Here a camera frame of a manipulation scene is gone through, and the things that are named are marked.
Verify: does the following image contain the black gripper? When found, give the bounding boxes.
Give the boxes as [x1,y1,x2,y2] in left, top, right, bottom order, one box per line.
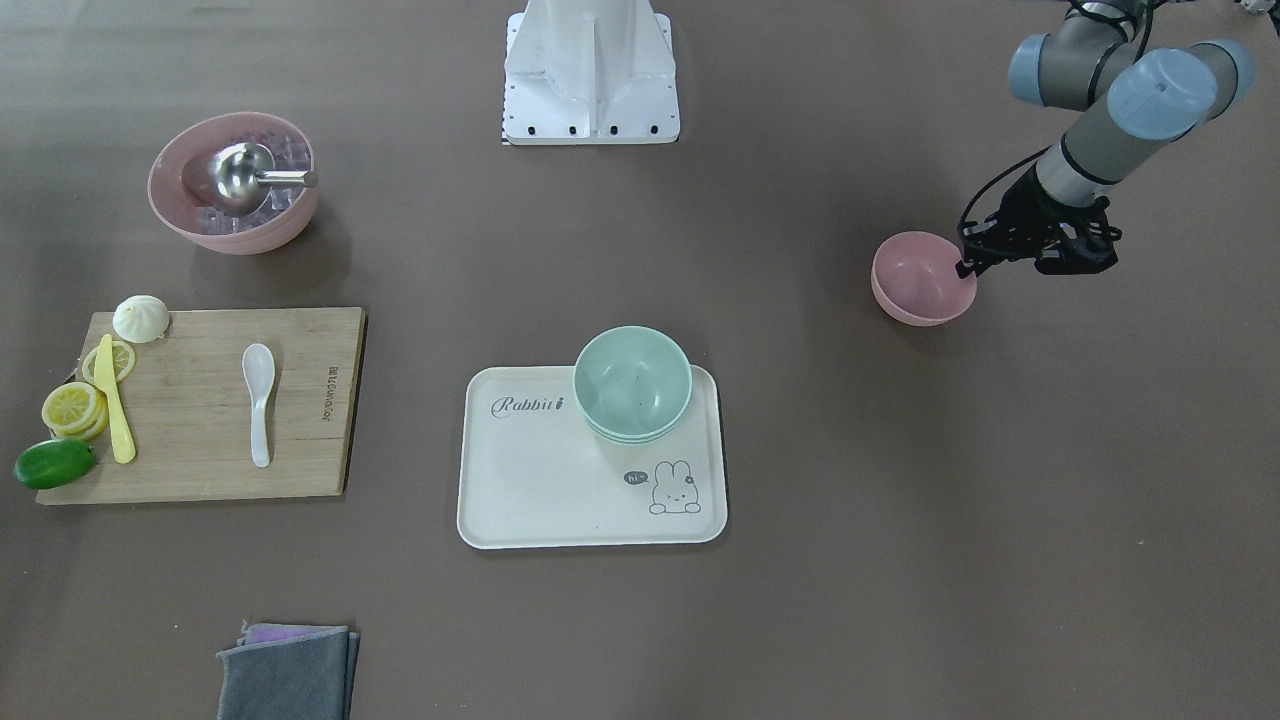
[955,169,1123,279]

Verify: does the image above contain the small pink bowl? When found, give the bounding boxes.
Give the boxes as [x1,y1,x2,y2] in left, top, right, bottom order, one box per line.
[870,231,978,327]

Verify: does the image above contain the white ceramic spoon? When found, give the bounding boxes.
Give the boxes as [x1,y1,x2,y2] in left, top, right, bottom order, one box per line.
[242,343,276,468]

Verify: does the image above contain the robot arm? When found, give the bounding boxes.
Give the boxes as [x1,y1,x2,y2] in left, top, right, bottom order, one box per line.
[956,1,1256,278]

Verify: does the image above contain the large pink bowl with ice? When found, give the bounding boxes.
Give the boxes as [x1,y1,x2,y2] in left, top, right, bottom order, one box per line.
[147,111,319,255]

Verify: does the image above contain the stacked green bowls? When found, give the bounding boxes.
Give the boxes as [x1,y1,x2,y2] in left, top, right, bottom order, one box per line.
[572,325,692,445]

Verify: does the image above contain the cream rabbit tray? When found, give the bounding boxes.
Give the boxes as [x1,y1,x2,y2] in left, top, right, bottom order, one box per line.
[456,366,730,550]

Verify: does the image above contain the metal ice scoop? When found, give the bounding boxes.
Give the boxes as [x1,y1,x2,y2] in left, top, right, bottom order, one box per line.
[180,142,317,217]

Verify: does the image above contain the grey folded cloth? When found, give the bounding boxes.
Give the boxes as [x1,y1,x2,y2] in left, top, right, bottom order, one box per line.
[218,628,360,719]

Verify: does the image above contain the bamboo cutting board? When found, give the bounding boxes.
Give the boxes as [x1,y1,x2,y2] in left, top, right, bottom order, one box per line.
[36,307,367,506]

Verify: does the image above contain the purple cloth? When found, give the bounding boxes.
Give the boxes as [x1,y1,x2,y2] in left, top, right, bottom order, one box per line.
[237,623,349,646]

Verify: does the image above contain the single lemon slice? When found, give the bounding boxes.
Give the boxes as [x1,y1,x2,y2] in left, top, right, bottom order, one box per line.
[79,340,136,384]

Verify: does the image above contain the yellow plastic knife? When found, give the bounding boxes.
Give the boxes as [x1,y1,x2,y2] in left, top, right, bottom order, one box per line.
[93,334,137,464]

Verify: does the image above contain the stacked lemon slices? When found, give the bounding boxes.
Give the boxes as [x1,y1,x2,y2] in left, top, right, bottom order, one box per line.
[41,380,109,442]

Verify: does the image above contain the green lime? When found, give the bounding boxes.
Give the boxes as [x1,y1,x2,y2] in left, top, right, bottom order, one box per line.
[14,438,95,489]

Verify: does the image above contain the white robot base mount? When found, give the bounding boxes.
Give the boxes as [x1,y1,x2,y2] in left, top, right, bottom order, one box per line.
[502,1,681,146]

